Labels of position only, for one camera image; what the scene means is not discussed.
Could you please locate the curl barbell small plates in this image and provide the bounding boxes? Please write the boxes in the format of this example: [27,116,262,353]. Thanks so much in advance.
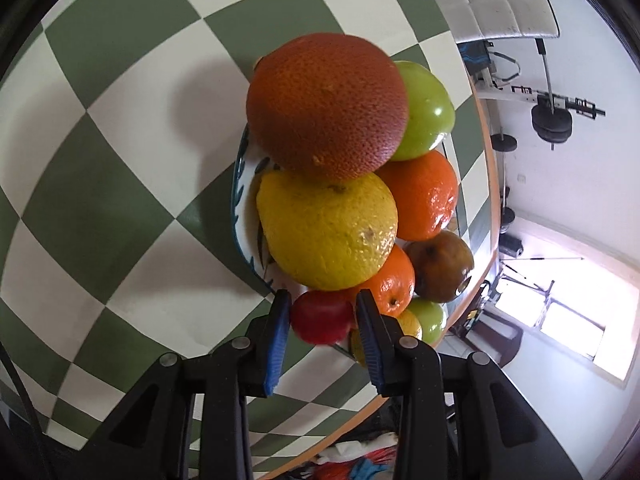
[491,134,518,226]

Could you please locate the green white checkered tablecloth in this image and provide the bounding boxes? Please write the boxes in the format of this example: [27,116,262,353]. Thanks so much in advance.
[0,0,501,476]

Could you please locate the orange mandarin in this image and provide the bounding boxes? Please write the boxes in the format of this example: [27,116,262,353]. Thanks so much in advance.
[345,244,417,317]
[375,150,460,242]

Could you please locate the white barbell rack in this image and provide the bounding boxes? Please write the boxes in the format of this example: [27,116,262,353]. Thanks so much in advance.
[472,37,606,121]

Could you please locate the small red fruit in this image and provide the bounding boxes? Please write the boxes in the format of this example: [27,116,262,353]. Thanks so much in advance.
[290,290,357,346]

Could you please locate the long barbell large plates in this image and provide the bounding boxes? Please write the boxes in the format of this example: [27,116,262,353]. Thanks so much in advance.
[531,39,573,151]

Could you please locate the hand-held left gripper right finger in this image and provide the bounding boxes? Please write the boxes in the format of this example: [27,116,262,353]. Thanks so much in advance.
[356,290,583,480]

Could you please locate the dark wooden chair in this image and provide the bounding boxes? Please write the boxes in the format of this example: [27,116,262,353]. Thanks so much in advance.
[465,280,523,366]

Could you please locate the white padded chair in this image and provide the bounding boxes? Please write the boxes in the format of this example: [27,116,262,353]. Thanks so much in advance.
[440,0,560,43]

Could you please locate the oval floral plate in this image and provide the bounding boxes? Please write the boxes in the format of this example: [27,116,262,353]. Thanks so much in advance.
[230,55,476,361]

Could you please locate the dark red orange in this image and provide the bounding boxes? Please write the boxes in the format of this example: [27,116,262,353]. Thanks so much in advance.
[246,33,410,183]

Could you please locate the green apple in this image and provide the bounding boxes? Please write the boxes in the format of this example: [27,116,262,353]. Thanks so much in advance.
[389,61,457,162]
[411,298,448,345]

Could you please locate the dark brown apple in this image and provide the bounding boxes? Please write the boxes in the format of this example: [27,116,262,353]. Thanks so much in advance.
[404,231,475,304]

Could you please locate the yellow citrus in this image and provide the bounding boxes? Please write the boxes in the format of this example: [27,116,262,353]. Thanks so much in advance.
[349,308,424,367]
[256,169,399,291]

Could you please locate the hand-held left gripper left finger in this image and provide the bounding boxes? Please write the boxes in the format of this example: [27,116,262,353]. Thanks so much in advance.
[80,290,292,480]

